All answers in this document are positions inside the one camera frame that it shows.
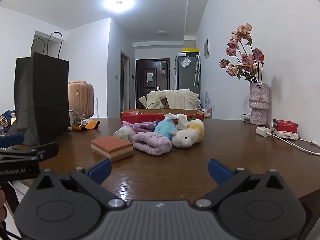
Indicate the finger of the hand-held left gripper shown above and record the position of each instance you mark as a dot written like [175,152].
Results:
[47,150]
[11,140]

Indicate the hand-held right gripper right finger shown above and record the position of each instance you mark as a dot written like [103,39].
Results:
[220,171]

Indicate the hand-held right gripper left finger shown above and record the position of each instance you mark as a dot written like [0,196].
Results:
[101,171]

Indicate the brown layered sponge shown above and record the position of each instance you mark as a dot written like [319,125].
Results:
[111,146]

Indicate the clear plastic bag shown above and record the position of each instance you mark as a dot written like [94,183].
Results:
[124,133]

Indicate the yellow and white plush toy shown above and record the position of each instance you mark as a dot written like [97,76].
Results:
[185,138]

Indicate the pink satin cloth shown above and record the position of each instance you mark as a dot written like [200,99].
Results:
[127,125]

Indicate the purple towel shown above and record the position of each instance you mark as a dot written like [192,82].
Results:
[151,143]

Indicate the purple cloth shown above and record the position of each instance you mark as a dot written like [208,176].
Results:
[145,126]

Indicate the white cloth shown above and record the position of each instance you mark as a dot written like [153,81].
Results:
[181,120]

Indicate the red cardboard box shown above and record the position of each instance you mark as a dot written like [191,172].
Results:
[142,117]

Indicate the blue plush toy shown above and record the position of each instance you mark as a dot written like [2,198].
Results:
[163,128]

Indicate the woven rattan ball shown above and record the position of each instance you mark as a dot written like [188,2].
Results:
[3,120]

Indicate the dark blue bag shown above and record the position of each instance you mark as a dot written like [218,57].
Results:
[10,115]

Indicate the black paper bag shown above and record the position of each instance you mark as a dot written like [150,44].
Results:
[40,97]

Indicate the storage rack with bottles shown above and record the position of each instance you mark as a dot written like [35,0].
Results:
[207,111]

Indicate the pink suitcase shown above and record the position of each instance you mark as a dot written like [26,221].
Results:
[81,97]

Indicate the flat white box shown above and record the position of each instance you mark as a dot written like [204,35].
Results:
[287,135]

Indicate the pink textured vase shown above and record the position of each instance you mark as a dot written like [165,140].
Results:
[258,102]

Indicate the beige coat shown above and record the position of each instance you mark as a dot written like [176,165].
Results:
[180,98]

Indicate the wooden chair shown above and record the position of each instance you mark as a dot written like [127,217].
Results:
[165,103]

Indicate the grey interior door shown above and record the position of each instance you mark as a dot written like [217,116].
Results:
[124,85]

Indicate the dark brown entrance door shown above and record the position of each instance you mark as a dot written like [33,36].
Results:
[152,90]

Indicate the grey refrigerator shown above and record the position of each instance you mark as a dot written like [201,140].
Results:
[186,80]

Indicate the white umbrella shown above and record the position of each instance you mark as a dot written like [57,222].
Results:
[197,70]

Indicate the clear plastic pouch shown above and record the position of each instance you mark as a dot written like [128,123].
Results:
[185,62]

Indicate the yellow box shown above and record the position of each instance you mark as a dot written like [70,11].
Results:
[190,50]

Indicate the round ceiling lamp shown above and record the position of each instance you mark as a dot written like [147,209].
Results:
[162,32]

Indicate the bright ceiling light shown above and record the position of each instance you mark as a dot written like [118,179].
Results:
[118,3]

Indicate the wall poster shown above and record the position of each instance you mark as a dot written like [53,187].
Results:
[206,48]

